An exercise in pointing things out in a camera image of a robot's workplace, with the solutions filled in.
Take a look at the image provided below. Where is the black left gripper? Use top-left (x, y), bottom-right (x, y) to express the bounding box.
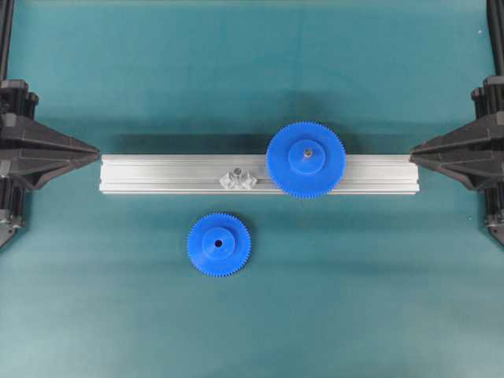
top-left (1, 80), bottom-right (100, 231)

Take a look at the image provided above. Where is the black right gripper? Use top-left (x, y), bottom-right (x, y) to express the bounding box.
top-left (410, 76), bottom-right (503, 236)

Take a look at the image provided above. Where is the small blue gear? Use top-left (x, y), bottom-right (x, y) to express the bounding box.
top-left (186, 213), bottom-right (252, 277)

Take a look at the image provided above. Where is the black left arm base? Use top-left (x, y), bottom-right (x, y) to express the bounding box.
top-left (0, 212), bottom-right (20, 248)

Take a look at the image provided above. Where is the large blue gear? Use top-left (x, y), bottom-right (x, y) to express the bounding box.
top-left (265, 121), bottom-right (347, 199)

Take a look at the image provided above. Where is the black right frame post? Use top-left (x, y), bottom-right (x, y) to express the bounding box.
top-left (486, 0), bottom-right (504, 80)

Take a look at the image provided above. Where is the black frame post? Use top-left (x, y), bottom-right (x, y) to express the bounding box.
top-left (0, 0), bottom-right (15, 81)
top-left (486, 0), bottom-right (504, 80)

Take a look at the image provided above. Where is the black left frame post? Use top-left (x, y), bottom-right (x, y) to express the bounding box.
top-left (0, 0), bottom-right (15, 81)

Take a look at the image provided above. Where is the silver aluminium extrusion rail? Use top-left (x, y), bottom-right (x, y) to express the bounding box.
top-left (99, 154), bottom-right (420, 195)

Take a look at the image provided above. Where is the steel shaft with bracket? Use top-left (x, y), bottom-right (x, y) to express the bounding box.
top-left (219, 168), bottom-right (258, 191)

